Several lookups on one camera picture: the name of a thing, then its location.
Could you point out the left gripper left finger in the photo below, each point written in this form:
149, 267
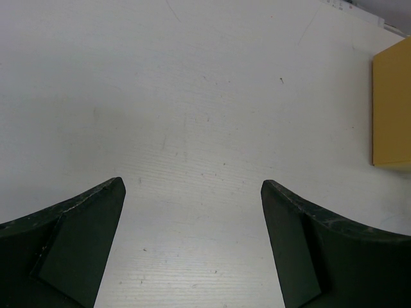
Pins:
75, 256

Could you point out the yellow drawer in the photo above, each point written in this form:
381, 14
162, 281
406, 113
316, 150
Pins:
395, 166

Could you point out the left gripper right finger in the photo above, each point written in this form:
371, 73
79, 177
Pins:
285, 224

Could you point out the green drawer cabinet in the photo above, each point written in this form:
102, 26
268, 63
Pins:
391, 104

